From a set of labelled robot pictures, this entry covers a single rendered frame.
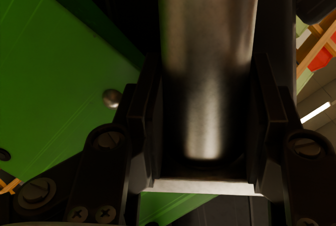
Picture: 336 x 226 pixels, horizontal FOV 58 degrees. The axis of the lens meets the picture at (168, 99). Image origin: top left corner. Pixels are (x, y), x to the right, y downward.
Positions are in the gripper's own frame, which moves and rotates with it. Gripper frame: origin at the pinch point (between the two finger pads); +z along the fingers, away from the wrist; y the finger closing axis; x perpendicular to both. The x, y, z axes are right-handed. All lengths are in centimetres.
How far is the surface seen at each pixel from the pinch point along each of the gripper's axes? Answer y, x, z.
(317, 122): 263, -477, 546
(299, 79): 93, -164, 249
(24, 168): -10.4, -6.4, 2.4
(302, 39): 267, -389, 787
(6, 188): -318, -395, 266
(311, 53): 102, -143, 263
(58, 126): -7.4, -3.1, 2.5
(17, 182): -311, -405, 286
